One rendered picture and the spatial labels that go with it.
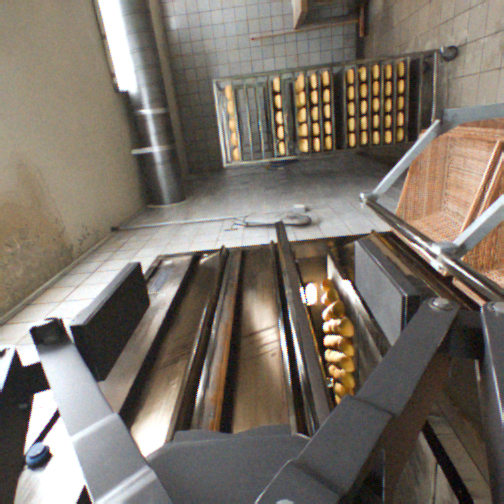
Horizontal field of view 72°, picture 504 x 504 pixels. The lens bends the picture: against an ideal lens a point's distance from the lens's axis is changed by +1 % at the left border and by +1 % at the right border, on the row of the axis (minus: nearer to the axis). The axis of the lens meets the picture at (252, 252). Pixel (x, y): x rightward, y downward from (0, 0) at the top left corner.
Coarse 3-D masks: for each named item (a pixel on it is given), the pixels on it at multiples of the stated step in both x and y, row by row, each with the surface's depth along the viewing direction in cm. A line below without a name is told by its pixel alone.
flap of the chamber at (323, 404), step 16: (288, 240) 168; (288, 256) 129; (288, 272) 116; (304, 304) 102; (304, 320) 87; (304, 336) 81; (304, 352) 76; (320, 368) 74; (320, 384) 66; (320, 400) 63; (320, 416) 60
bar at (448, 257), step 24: (456, 120) 98; (384, 216) 89; (480, 216) 62; (408, 240) 75; (432, 240) 68; (456, 240) 63; (480, 240) 62; (432, 264) 65; (456, 264) 58; (480, 288) 51
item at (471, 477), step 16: (336, 256) 160; (352, 272) 143; (352, 288) 130; (368, 320) 112; (384, 336) 101; (384, 352) 98; (432, 416) 74; (432, 432) 71; (448, 432) 70; (432, 448) 72; (448, 448) 67; (464, 448) 67; (448, 464) 66; (464, 464) 64; (448, 480) 66; (464, 480) 61; (480, 480) 61; (464, 496) 61; (480, 496) 59
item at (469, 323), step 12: (408, 276) 17; (420, 288) 15; (468, 312) 13; (480, 312) 13; (456, 324) 13; (468, 324) 13; (480, 324) 12; (456, 336) 13; (468, 336) 13; (480, 336) 12; (456, 348) 13; (468, 348) 13; (480, 348) 13
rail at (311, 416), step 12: (276, 228) 165; (288, 276) 113; (288, 288) 106; (288, 300) 99; (300, 336) 82; (300, 348) 78; (300, 360) 74; (300, 372) 71; (312, 396) 64; (312, 408) 62; (312, 420) 59; (312, 432) 57
